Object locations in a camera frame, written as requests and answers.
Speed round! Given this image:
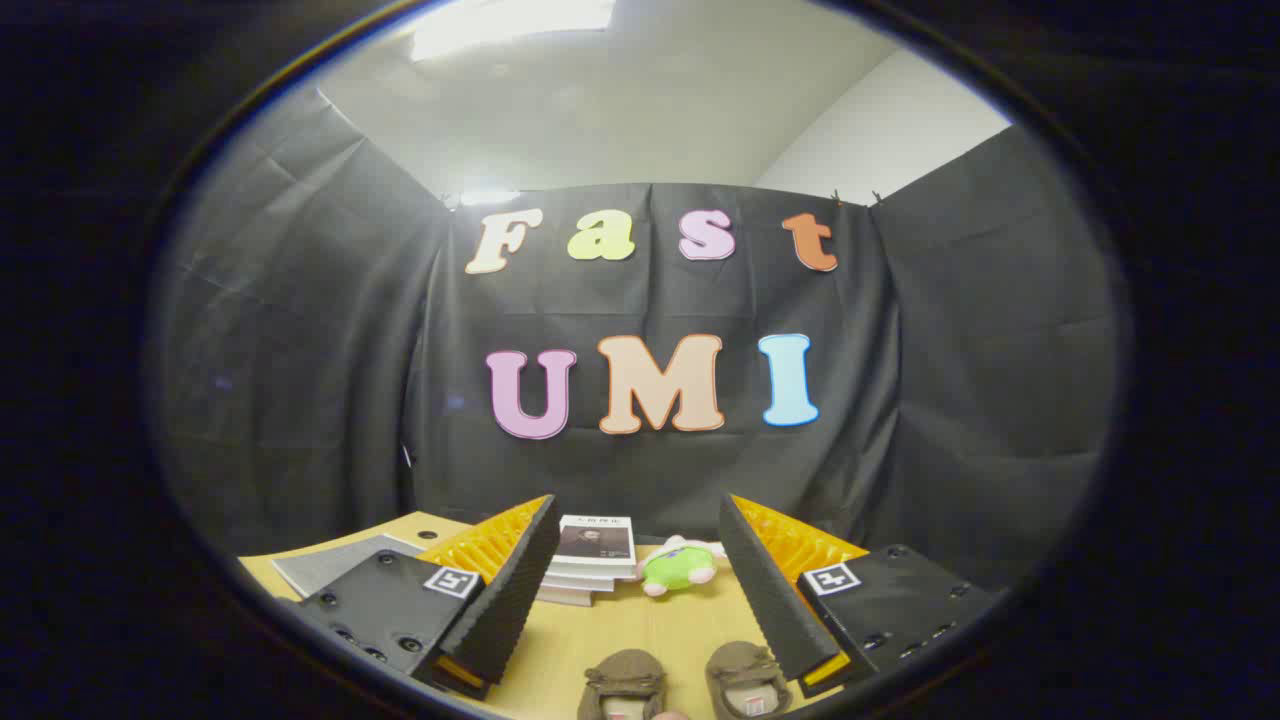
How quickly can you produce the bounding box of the beige fabric storage box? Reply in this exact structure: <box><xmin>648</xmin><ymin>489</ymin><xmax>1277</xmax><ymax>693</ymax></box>
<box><xmin>272</xmin><ymin>534</ymin><xmax>427</xmax><ymax>599</ymax></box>

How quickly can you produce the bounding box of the green plush toy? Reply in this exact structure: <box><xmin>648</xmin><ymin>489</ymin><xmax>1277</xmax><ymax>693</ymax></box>
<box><xmin>636</xmin><ymin>534</ymin><xmax>728</xmax><ymax>599</ymax></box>

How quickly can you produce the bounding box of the ceiling light panel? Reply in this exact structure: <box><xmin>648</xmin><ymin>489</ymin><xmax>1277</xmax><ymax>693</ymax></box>
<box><xmin>410</xmin><ymin>0</ymin><xmax>617</xmax><ymax>62</ymax></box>

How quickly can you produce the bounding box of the brown fuzzy slipper shoe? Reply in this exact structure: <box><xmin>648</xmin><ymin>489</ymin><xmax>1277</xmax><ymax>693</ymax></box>
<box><xmin>704</xmin><ymin>640</ymin><xmax>795</xmax><ymax>720</ymax></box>
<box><xmin>577</xmin><ymin>649</ymin><xmax>670</xmax><ymax>720</ymax></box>

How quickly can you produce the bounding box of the white portrait cover book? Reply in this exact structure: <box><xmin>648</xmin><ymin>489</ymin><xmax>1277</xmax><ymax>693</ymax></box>
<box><xmin>552</xmin><ymin>514</ymin><xmax>639</xmax><ymax>580</ymax></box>

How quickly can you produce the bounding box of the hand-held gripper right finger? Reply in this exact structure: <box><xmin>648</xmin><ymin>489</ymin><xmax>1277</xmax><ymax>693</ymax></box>
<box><xmin>718</xmin><ymin>492</ymin><xmax>1003</xmax><ymax>700</ymax></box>

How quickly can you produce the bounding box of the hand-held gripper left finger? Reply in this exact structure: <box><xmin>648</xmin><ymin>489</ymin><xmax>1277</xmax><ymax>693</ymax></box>
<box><xmin>283</xmin><ymin>494</ymin><xmax>562</xmax><ymax>701</ymax></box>

